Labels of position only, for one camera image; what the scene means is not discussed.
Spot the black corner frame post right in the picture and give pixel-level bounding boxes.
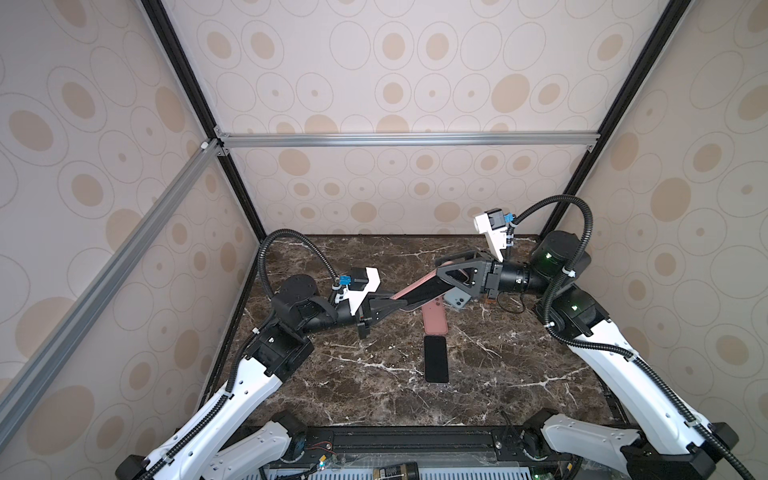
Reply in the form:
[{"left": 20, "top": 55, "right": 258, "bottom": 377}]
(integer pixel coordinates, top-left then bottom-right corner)
[{"left": 538, "top": 0, "right": 692, "bottom": 242}]

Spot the black corner frame post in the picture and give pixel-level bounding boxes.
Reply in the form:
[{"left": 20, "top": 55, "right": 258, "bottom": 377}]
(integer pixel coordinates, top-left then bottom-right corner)
[
  {"left": 538, "top": 0, "right": 692, "bottom": 242},
  {"left": 139, "top": 0, "right": 267, "bottom": 241}
]

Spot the light blue cased phone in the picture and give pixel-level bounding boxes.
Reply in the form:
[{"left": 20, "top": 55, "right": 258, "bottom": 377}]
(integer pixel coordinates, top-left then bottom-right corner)
[{"left": 443, "top": 287, "right": 472, "bottom": 311}]

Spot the pink phone case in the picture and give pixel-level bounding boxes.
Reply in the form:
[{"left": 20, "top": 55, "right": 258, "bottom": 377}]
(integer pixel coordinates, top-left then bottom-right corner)
[{"left": 421, "top": 298, "right": 448, "bottom": 336}]

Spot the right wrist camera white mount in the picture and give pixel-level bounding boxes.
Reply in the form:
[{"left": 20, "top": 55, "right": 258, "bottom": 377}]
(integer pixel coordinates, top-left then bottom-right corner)
[{"left": 473, "top": 208, "right": 517, "bottom": 261}]

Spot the black corner frame post left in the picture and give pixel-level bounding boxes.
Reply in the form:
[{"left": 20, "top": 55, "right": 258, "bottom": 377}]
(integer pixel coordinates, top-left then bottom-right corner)
[{"left": 139, "top": 0, "right": 267, "bottom": 241}]

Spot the dark bottle at front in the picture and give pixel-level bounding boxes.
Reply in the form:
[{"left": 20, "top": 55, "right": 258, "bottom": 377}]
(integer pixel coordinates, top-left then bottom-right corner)
[{"left": 372, "top": 462, "right": 420, "bottom": 480}]

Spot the phone with black screen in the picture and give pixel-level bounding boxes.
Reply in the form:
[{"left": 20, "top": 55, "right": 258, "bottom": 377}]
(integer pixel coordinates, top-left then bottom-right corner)
[{"left": 424, "top": 335, "right": 449, "bottom": 384}]

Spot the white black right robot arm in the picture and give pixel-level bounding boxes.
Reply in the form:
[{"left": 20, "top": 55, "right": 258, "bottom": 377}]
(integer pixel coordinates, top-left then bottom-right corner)
[{"left": 435, "top": 231, "right": 753, "bottom": 479}]

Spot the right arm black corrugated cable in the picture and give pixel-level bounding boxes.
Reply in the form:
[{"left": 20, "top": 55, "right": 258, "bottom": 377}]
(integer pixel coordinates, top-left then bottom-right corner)
[{"left": 512, "top": 194, "right": 757, "bottom": 480}]

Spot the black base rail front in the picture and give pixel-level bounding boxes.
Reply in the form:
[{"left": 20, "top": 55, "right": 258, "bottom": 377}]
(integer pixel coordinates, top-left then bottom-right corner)
[{"left": 239, "top": 424, "right": 673, "bottom": 480}]

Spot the horizontal aluminium rail back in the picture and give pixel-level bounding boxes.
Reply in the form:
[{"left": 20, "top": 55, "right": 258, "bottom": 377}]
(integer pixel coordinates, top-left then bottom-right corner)
[{"left": 220, "top": 131, "right": 600, "bottom": 149}]

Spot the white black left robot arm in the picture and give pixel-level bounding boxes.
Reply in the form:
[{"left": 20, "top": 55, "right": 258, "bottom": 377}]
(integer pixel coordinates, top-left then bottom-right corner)
[{"left": 115, "top": 268, "right": 408, "bottom": 479}]

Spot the diagonal aluminium rail left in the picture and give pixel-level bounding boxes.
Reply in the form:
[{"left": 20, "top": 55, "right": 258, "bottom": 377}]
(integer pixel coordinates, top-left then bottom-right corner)
[{"left": 1, "top": 138, "right": 222, "bottom": 448}]

